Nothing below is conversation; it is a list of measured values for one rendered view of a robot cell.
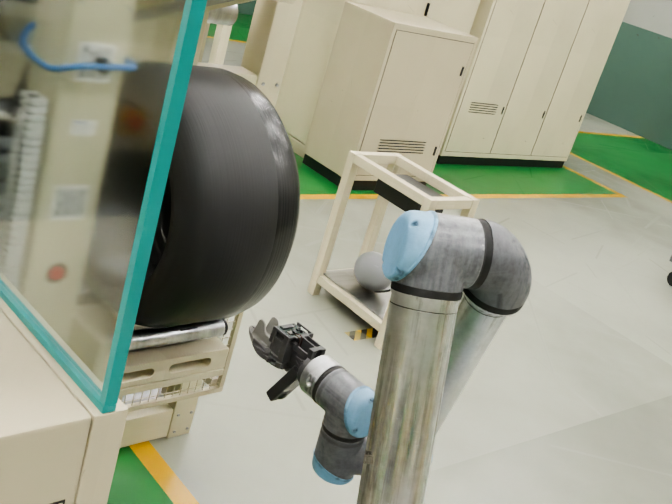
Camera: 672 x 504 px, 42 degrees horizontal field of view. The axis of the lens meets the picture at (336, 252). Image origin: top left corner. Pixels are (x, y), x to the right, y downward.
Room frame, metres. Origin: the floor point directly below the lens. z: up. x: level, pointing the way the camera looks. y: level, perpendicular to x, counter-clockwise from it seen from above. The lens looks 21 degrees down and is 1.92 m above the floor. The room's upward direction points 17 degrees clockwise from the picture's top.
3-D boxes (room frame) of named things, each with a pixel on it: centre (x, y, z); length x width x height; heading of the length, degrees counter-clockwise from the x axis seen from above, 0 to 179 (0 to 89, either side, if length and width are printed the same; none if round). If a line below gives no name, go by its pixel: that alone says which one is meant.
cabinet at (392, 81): (6.68, -0.04, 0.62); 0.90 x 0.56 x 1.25; 136
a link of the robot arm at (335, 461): (1.54, -0.13, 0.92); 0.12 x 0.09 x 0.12; 108
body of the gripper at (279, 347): (1.64, 0.02, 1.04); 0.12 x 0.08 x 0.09; 49
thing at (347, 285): (4.19, -0.25, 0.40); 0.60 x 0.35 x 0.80; 46
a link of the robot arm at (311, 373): (1.59, -0.04, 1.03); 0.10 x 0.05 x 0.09; 139
